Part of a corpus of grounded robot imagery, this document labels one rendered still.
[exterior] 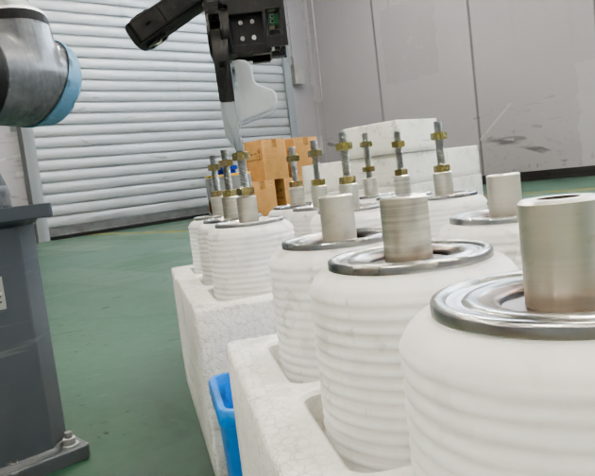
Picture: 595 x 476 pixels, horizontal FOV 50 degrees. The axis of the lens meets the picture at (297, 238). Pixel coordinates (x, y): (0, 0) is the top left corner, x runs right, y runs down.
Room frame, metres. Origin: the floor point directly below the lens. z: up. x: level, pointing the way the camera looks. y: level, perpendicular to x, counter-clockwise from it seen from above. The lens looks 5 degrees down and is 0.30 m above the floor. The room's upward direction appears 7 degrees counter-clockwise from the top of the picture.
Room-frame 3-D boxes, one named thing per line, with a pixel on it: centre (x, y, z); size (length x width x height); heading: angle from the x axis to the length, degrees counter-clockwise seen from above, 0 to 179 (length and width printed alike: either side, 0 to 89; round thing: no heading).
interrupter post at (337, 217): (0.41, -0.03, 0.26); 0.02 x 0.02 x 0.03
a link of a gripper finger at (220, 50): (0.67, 0.05, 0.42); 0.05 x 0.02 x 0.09; 2
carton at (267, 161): (4.89, 0.19, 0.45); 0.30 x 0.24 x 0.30; 44
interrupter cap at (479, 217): (0.43, -0.14, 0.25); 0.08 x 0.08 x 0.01
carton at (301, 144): (5.15, -0.06, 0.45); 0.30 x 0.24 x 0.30; 40
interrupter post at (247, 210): (0.70, 0.05, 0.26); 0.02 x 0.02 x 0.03
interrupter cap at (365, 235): (0.41, -0.03, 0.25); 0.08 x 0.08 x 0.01
